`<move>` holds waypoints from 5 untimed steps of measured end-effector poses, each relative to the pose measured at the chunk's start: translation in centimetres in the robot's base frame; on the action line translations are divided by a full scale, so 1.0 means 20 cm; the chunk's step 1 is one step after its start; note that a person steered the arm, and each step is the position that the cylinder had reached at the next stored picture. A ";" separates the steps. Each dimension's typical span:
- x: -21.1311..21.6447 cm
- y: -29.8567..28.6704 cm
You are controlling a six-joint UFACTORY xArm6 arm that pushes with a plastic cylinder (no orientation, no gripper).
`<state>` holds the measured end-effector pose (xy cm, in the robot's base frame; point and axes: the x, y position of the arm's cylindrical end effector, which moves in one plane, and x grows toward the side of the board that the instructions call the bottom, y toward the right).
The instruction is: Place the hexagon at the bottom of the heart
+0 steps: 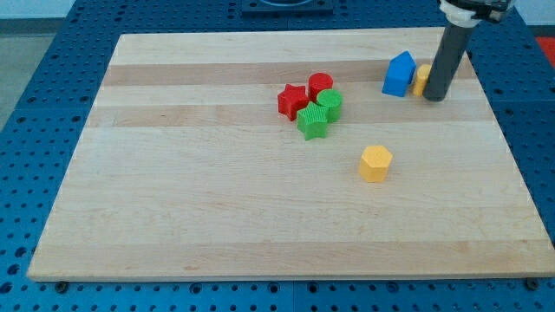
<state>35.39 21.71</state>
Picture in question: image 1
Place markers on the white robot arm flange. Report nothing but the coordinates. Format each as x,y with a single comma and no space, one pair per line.
468,13

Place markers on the yellow hexagon block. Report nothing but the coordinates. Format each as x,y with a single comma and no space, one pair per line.
374,163

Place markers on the yellow heart block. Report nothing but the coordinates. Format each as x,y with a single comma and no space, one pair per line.
421,79

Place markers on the light wooden board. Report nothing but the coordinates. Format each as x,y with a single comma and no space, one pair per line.
186,171

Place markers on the green star block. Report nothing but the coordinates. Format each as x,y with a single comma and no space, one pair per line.
312,121

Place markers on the red star block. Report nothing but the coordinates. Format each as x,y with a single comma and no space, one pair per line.
291,100

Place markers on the green cylinder block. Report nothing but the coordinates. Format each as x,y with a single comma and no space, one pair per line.
333,100

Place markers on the red cylinder block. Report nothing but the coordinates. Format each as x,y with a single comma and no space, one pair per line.
317,83

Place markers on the blue house-shaped block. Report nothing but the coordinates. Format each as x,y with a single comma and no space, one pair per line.
399,76

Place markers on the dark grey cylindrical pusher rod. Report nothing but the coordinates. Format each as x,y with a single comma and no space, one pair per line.
446,61

